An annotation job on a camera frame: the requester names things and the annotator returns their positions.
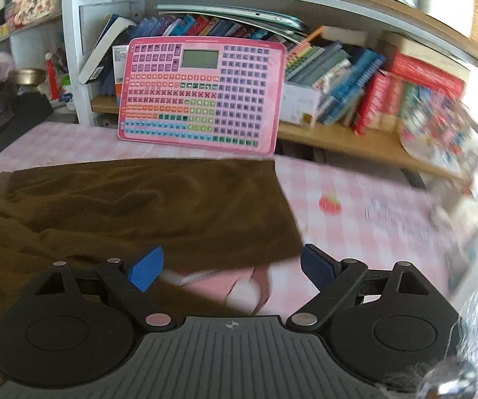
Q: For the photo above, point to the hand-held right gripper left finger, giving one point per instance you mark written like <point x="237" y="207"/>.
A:
<point x="147" y="270"/>

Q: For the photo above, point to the shiny clear bead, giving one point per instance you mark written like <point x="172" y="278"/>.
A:
<point x="446" y="378"/>

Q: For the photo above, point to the thick red lying book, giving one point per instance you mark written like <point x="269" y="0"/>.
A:
<point x="425" y="72"/>

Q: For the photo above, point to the stack of leaning colourful books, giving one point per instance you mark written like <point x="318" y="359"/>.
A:
<point x="334" y="75"/>

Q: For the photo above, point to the red tassel ornament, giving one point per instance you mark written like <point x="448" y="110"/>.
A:
<point x="52" y="75"/>

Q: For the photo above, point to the black case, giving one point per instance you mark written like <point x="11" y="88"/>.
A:
<point x="10" y="120"/>

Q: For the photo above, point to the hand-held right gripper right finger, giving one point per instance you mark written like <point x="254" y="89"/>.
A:
<point x="317" y="268"/>

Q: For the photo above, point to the pink checked cartoon table mat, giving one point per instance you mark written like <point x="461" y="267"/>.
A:
<point x="367" y="224"/>

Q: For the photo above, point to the beige lying book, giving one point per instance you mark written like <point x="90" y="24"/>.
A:
<point x="413" y="45"/>

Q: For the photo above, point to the teal flat laptop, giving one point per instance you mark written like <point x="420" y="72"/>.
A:
<point x="243" y="16"/>

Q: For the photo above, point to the brass bowl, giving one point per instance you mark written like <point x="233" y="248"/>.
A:
<point x="27" y="75"/>

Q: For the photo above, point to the small white box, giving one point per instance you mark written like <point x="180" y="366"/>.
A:
<point x="301" y="102"/>

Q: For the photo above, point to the colourful figurine ornament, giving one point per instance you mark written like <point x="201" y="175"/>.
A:
<point x="438" y="124"/>

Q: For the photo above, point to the pink toy keyboard tablet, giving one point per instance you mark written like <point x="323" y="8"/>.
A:
<point x="205" y="91"/>

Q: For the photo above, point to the brown pants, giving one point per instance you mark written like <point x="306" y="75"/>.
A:
<point x="139" y="208"/>

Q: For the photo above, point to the white jar with green lid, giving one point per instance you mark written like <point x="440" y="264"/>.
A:
<point x="67" y="93"/>

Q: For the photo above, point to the white storage box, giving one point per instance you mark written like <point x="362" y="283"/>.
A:
<point x="446" y="0"/>

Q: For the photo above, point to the white frame wooden bookshelf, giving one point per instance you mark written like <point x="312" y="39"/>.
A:
<point x="70" y="50"/>

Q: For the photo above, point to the thick white-edged book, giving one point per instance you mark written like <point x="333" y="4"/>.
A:
<point x="97" y="54"/>

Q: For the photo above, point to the orange and white box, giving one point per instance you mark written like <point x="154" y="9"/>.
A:
<point x="119" y="70"/>

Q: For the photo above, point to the red standing book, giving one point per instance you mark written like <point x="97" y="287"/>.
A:
<point x="371" y="99"/>

